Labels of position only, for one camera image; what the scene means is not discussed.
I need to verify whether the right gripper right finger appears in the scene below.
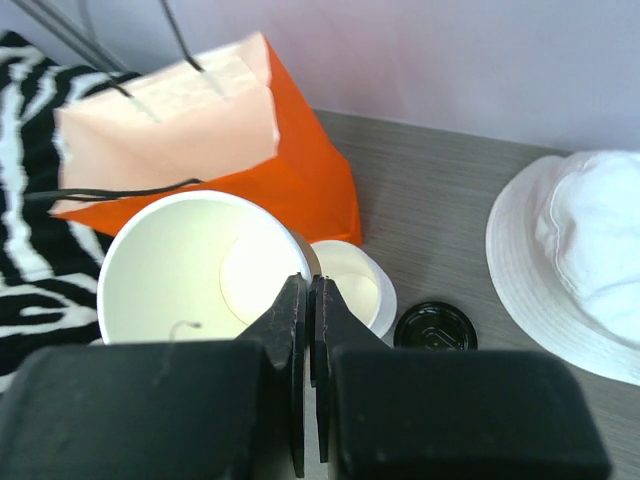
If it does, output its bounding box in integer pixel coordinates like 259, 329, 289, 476
310, 277, 613, 479

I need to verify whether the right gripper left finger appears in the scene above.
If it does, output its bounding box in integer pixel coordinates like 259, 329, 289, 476
1, 275, 306, 479

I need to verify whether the black plastic cup lid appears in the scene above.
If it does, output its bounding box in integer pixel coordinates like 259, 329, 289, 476
393, 301, 478, 351

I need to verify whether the brown paper coffee cup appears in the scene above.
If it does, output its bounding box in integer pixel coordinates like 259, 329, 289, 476
97, 191, 321, 345

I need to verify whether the stack of paper cups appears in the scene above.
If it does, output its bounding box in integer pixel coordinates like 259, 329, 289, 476
311, 240, 397, 338

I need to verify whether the zebra print pillow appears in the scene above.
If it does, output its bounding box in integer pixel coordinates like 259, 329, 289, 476
1, 31, 111, 389

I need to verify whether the white bucket hat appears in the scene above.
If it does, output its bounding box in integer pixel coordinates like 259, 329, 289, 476
485, 151, 639, 385

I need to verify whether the orange paper gift bag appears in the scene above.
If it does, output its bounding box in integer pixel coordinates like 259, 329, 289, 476
31, 31, 362, 244

